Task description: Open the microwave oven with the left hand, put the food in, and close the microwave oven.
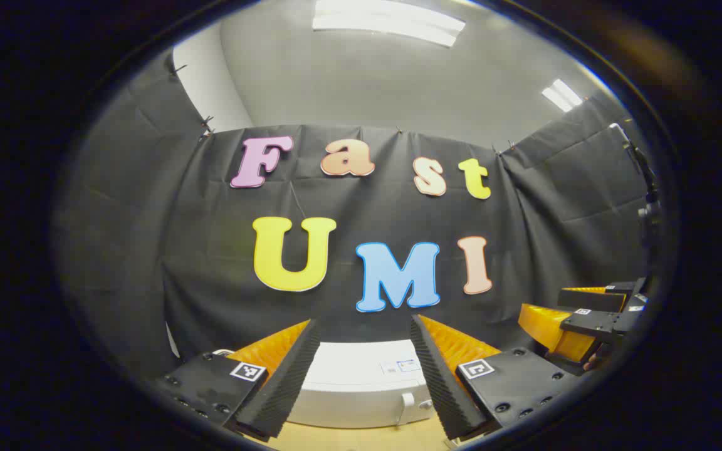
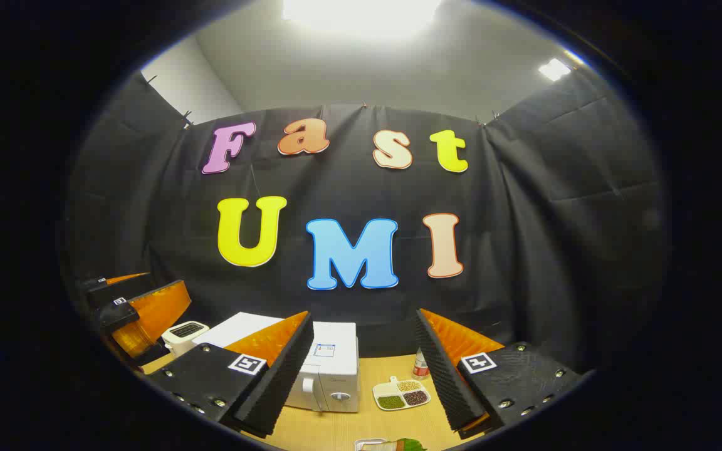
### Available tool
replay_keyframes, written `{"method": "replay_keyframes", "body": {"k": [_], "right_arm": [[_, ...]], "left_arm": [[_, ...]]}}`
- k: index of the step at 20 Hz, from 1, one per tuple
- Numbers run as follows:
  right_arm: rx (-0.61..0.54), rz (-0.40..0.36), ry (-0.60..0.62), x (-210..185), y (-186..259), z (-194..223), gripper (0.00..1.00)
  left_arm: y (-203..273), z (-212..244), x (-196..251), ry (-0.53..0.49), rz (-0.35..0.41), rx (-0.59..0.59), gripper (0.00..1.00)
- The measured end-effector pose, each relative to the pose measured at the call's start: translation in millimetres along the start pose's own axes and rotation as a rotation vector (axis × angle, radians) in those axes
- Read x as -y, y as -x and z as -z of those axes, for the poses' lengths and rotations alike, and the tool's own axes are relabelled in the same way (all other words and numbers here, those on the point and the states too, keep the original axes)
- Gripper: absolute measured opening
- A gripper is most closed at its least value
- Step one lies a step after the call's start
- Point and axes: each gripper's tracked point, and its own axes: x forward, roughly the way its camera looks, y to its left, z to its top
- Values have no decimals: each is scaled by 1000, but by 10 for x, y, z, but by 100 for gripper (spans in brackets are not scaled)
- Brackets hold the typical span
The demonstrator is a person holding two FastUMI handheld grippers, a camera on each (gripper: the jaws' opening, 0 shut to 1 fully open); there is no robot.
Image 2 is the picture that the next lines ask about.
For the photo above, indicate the divided plate of beans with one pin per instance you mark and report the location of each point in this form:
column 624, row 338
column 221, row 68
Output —
column 402, row 394

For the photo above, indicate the white microwave oven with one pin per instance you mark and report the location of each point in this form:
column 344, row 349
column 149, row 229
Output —
column 336, row 366

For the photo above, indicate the clear plastic bottle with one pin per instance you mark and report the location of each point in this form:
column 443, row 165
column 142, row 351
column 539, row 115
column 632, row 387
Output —
column 421, row 366

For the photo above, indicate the ceiling light panel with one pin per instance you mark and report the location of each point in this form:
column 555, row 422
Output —
column 361, row 12
column 554, row 69

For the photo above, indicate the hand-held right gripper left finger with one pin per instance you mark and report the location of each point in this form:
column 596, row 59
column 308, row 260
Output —
column 273, row 388

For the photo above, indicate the sandwich with lettuce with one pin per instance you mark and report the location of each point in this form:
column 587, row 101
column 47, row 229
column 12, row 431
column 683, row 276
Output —
column 402, row 446

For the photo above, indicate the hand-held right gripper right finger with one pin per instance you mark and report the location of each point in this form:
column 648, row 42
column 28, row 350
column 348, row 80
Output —
column 445, row 388

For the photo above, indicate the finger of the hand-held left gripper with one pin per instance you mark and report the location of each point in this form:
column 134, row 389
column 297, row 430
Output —
column 116, row 314
column 110, row 289

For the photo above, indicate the black backdrop cloth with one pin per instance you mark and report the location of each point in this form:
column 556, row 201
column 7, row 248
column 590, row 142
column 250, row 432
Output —
column 348, row 188

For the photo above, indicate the white rectangular tray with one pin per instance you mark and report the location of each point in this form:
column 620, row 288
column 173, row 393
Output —
column 361, row 445

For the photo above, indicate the white toaster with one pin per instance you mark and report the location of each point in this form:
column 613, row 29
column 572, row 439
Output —
column 179, row 341

